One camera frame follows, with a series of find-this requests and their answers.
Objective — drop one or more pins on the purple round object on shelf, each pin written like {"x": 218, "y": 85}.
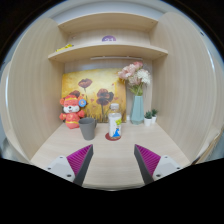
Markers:
{"x": 108, "y": 38}

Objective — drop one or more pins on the small potted plant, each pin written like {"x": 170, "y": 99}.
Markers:
{"x": 154, "y": 115}
{"x": 148, "y": 118}

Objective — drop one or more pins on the white light bar under shelf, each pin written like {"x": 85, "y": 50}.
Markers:
{"x": 116, "y": 58}

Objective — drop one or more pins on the yellow poppy flower painting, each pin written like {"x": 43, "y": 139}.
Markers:
{"x": 100, "y": 88}

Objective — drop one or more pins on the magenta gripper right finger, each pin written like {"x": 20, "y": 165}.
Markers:
{"x": 152, "y": 166}

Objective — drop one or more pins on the red round coaster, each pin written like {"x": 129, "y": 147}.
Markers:
{"x": 108, "y": 137}

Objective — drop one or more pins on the red plush mascot toy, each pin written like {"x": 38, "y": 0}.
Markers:
{"x": 72, "y": 110}

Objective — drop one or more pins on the pink white flower bouquet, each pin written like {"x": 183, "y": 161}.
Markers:
{"x": 136, "y": 77}

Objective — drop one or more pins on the teal ribbed vase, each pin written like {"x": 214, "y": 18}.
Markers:
{"x": 137, "y": 110}

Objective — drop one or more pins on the small potted plant left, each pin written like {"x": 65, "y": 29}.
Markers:
{"x": 148, "y": 118}

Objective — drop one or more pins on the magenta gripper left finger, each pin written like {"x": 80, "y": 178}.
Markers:
{"x": 72, "y": 167}

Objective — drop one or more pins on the small potted plant right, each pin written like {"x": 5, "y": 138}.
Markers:
{"x": 154, "y": 115}

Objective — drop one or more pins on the yellow object on shelf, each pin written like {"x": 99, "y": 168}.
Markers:
{"x": 65, "y": 47}

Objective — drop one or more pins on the clear plastic water bottle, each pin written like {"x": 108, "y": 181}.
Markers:
{"x": 115, "y": 120}

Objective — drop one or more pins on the light wood shelf unit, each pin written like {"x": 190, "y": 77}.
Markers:
{"x": 187, "y": 89}

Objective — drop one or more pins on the grey cup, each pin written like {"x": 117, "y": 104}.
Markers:
{"x": 87, "y": 126}

